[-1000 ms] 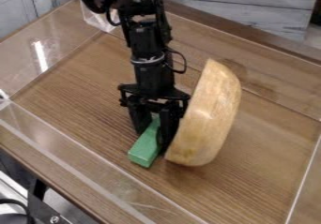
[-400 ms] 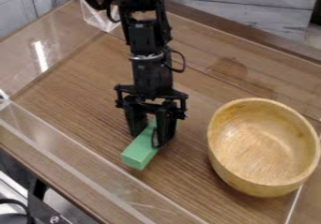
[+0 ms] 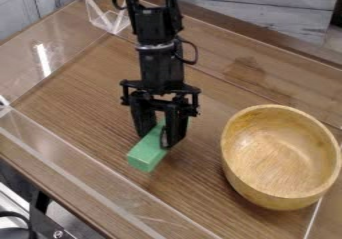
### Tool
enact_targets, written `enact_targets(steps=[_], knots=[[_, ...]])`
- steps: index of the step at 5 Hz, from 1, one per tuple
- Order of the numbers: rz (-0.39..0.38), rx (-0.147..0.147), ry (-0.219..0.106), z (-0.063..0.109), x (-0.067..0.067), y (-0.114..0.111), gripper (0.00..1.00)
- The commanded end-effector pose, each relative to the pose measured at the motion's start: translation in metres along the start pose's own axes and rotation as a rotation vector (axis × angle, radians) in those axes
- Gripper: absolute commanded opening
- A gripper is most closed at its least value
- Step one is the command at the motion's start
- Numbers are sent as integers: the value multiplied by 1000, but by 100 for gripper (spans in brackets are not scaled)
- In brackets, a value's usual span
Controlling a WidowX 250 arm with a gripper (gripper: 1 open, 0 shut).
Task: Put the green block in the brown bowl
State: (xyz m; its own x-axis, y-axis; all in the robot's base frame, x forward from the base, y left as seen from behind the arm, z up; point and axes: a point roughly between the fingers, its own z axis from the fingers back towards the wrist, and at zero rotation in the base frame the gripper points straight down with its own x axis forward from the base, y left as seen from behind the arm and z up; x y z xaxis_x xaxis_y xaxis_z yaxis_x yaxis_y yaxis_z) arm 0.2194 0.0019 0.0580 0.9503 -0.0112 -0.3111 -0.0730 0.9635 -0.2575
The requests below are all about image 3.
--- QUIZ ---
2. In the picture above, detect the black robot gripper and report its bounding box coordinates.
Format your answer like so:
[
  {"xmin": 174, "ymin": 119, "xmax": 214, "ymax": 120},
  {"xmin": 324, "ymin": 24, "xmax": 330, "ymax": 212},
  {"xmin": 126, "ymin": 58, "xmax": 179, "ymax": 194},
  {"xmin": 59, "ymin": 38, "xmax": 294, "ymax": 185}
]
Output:
[{"xmin": 120, "ymin": 37, "xmax": 201, "ymax": 149}]

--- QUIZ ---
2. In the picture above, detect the green rectangular block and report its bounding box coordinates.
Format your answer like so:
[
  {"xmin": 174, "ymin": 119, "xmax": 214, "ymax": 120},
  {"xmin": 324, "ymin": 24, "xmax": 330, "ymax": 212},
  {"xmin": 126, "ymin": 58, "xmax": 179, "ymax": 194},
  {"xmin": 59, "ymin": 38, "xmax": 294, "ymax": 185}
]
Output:
[{"xmin": 127, "ymin": 120, "xmax": 169, "ymax": 173}]

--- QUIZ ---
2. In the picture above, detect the brown wooden bowl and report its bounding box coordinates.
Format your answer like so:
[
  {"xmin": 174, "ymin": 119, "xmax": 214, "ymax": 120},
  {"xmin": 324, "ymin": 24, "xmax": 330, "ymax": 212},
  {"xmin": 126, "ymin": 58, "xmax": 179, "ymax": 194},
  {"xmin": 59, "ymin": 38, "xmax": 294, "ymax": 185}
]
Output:
[{"xmin": 221, "ymin": 104, "xmax": 342, "ymax": 211}]

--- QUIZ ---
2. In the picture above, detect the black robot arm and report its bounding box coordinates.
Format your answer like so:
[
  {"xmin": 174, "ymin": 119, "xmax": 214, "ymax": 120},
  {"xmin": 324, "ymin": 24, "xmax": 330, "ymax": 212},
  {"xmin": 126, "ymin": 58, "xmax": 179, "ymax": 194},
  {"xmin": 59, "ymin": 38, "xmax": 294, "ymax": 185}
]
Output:
[{"xmin": 115, "ymin": 0, "xmax": 201, "ymax": 149}]

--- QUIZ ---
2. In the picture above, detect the clear acrylic tray wall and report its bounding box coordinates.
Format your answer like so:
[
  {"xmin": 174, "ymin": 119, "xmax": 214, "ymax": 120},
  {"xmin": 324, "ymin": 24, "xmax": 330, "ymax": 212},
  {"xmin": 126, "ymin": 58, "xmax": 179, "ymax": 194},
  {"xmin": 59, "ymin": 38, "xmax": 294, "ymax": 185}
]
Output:
[{"xmin": 0, "ymin": 103, "xmax": 217, "ymax": 239}]

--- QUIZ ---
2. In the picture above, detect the clear acrylic corner bracket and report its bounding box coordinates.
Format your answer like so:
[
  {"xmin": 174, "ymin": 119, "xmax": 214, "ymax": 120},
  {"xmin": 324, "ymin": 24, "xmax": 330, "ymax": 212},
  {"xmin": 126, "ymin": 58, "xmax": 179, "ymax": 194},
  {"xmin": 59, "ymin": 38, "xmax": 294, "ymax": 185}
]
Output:
[{"xmin": 84, "ymin": 0, "xmax": 130, "ymax": 35}]

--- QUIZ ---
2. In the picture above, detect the black table leg bracket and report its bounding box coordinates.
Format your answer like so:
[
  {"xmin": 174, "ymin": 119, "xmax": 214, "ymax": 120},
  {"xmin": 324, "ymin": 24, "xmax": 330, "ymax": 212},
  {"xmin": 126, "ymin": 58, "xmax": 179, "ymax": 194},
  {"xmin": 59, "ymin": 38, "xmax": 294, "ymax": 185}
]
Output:
[{"xmin": 30, "ymin": 191, "xmax": 78, "ymax": 239}]

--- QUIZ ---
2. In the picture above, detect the black cable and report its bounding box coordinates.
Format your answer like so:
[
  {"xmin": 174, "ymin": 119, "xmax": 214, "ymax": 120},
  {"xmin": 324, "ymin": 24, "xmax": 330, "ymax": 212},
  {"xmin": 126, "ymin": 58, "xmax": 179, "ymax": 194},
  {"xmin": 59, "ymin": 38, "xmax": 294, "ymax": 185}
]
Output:
[{"xmin": 0, "ymin": 210, "xmax": 35, "ymax": 239}]

